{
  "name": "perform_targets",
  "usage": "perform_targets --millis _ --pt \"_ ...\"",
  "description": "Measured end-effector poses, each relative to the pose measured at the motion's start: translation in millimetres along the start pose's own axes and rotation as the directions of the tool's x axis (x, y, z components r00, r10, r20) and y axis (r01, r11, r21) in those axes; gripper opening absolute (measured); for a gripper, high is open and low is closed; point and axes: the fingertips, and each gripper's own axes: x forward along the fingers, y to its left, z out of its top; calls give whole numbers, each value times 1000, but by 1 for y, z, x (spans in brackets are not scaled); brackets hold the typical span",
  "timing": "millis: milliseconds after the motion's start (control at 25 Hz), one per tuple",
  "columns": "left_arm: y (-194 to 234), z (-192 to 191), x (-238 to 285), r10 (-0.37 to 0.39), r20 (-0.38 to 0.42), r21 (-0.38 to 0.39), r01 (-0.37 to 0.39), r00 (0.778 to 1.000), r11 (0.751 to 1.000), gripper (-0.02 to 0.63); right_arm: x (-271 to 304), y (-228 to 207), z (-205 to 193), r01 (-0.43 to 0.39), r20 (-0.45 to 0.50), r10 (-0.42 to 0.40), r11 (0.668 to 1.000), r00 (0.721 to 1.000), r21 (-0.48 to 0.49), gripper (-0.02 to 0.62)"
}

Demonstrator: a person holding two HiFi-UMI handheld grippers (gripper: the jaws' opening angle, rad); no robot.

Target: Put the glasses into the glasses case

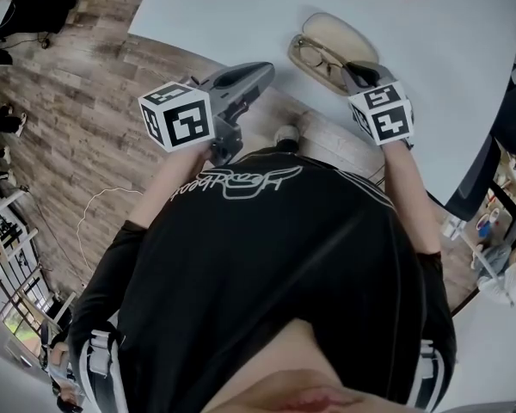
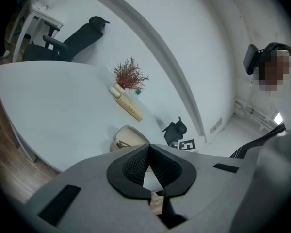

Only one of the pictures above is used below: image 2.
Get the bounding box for brown glasses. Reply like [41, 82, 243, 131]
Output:
[114, 140, 132, 149]

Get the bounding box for red dried plant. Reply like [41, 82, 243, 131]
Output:
[111, 56, 150, 91]

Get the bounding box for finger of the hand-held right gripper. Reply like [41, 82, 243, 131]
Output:
[161, 122, 180, 145]
[177, 116, 188, 135]

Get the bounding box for black head-worn camera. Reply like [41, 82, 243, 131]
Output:
[242, 44, 261, 76]

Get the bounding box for person's head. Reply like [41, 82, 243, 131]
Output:
[258, 42, 291, 97]

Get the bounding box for small white desk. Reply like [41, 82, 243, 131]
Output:
[7, 0, 65, 63]

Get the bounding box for beige glasses case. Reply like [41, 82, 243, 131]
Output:
[110, 125, 151, 153]

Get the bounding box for white wall pipes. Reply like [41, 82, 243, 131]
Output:
[233, 100, 279, 132]

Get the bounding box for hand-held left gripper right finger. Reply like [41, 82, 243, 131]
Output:
[149, 143, 245, 230]

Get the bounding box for beige round container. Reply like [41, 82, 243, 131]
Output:
[109, 86, 123, 99]

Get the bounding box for person's black striped clothing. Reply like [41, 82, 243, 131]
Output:
[229, 122, 287, 159]

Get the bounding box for light wooden box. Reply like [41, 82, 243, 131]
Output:
[115, 94, 144, 123]

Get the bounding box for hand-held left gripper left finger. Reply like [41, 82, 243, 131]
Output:
[24, 144, 172, 233]

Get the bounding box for black office chair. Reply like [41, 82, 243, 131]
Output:
[22, 16, 111, 63]

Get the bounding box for white vase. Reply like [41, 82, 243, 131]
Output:
[114, 82, 126, 94]

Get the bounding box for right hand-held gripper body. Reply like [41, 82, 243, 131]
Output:
[168, 139, 198, 153]

